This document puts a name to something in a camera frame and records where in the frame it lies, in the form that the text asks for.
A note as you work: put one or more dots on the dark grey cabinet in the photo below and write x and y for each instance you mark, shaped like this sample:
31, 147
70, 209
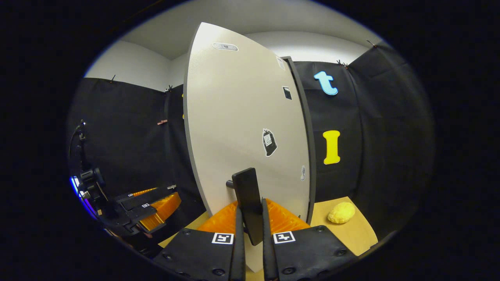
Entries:
312, 164

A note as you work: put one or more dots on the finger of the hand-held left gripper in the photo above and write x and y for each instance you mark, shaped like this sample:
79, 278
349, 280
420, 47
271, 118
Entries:
138, 212
148, 197

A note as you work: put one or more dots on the light grey cabinet door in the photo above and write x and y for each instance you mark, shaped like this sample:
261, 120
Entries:
234, 117

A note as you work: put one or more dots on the black backdrop cloth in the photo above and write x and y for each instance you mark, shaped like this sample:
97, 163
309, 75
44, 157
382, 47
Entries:
390, 136

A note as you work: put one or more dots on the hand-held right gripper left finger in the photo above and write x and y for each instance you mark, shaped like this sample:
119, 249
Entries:
237, 257

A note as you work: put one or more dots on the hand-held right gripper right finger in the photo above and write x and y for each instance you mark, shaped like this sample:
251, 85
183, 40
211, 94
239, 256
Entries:
268, 257

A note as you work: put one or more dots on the yellow lumpy toy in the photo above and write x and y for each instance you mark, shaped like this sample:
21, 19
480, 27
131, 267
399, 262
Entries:
341, 212

